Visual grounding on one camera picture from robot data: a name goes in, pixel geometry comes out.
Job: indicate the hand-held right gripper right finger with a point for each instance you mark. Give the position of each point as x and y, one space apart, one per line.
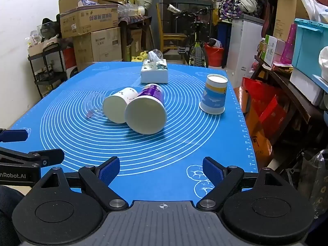
212 170

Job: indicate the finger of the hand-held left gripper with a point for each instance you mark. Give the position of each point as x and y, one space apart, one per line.
48 156
15 135

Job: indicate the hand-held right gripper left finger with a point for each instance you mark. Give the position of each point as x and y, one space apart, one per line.
109 170

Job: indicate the white paper cup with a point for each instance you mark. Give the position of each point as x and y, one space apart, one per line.
114 107

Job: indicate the purple paper cup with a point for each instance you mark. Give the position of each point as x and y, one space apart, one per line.
146 115

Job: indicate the clear plastic cup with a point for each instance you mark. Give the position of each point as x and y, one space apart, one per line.
94 105

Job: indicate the blue and yellow paper cup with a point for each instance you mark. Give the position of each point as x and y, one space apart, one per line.
214 97

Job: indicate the person's leg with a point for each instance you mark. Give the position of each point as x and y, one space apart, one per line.
7 210

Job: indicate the blue silicone mat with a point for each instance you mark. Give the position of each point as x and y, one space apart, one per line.
166 153

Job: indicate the orange paper bag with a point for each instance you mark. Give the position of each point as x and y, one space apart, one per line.
260 144

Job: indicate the black shelf cart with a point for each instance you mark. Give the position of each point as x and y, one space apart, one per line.
48 76

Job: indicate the red paper bag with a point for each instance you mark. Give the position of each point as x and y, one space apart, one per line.
266 107

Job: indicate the clear plastic bag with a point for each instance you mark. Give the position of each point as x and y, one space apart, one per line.
316 179

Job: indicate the white tissue box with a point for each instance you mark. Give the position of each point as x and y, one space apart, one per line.
155 75

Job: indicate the black bag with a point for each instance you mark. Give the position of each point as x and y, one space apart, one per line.
50 29

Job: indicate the dark wooden side table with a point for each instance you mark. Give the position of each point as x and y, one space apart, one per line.
287 87

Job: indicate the red bucket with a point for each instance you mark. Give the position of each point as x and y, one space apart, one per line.
214 55

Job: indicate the bicycle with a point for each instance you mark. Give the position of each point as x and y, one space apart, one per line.
196 46

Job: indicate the white chest freezer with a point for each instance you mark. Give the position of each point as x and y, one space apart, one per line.
240 46

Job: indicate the green and white carton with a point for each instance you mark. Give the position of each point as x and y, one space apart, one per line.
270 48

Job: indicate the large open cardboard box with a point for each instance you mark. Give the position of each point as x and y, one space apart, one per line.
87 20

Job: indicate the yellow wooden chair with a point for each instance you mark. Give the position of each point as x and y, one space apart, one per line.
173 37

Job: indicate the pink plastic item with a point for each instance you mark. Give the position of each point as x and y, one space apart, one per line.
289 46

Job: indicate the light blue storage box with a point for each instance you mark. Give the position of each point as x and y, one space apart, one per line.
307 46

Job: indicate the floral cloth bundle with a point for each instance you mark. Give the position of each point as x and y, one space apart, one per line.
230 6

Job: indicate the tall cardboard box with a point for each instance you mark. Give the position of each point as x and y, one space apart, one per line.
287 12

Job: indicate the white plastic bag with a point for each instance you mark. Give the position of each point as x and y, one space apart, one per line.
311 3

